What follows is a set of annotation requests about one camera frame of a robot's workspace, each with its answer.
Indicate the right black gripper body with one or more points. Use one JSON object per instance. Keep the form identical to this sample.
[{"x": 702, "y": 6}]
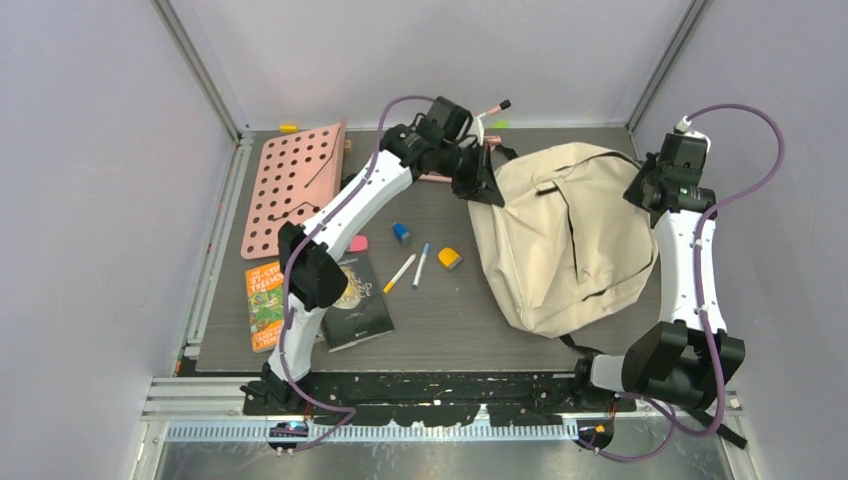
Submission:
[{"x": 650, "y": 173}]

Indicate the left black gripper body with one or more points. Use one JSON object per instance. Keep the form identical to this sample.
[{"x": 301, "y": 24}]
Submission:
[{"x": 452, "y": 155}]

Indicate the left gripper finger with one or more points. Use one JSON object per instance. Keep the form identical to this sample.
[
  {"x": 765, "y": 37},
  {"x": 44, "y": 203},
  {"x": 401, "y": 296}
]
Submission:
[
  {"x": 466, "y": 182},
  {"x": 485, "y": 189}
]

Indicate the beige canvas backpack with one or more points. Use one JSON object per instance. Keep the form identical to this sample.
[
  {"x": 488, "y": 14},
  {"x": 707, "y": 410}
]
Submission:
[{"x": 565, "y": 249}]

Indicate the black moon and sixpence book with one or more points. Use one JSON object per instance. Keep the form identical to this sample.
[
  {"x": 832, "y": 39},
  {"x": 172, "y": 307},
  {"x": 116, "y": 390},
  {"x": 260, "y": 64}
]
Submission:
[{"x": 361, "y": 313}]

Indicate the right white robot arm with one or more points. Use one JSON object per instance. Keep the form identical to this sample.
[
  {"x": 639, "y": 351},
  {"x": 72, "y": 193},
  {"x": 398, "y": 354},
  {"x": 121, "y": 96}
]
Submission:
[{"x": 687, "y": 358}]

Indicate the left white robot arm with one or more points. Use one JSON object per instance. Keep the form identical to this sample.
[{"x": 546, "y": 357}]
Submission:
[{"x": 309, "y": 253}]

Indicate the pink folding stand tripod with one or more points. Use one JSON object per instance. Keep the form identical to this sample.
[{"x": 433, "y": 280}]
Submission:
[{"x": 489, "y": 142}]

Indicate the yellow pencil sharpener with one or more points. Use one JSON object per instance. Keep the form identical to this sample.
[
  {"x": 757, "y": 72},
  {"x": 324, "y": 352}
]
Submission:
[{"x": 449, "y": 258}]

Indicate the white marker blue cap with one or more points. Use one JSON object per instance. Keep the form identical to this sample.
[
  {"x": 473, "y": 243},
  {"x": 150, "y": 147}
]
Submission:
[{"x": 420, "y": 266}]

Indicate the blue pencil sharpener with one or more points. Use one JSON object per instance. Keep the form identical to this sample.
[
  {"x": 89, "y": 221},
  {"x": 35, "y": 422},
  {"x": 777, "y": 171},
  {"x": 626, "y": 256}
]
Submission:
[{"x": 401, "y": 233}]

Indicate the pink eraser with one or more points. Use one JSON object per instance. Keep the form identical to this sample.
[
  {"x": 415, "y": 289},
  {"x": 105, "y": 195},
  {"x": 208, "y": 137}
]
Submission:
[{"x": 359, "y": 243}]

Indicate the white marker yellow cap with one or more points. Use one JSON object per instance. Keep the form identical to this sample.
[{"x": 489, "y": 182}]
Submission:
[{"x": 399, "y": 273}]

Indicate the pink perforated music stand desk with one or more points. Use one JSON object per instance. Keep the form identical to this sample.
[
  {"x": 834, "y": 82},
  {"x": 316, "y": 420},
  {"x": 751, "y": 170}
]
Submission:
[{"x": 297, "y": 176}]

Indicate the orange treehouse book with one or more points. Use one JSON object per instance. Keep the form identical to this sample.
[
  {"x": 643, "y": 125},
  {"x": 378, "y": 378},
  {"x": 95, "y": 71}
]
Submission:
[{"x": 265, "y": 309}]

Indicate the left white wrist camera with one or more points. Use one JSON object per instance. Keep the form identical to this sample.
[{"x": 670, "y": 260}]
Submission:
[{"x": 477, "y": 127}]

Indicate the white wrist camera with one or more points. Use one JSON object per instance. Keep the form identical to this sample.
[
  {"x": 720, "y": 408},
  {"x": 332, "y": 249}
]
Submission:
[
  {"x": 684, "y": 127},
  {"x": 477, "y": 127}
]

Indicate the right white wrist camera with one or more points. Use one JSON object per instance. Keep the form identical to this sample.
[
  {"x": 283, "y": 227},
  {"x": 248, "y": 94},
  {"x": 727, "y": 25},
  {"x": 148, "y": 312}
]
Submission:
[{"x": 684, "y": 127}]

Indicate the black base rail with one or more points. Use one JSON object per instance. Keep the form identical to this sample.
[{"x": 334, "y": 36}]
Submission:
[{"x": 435, "y": 399}]

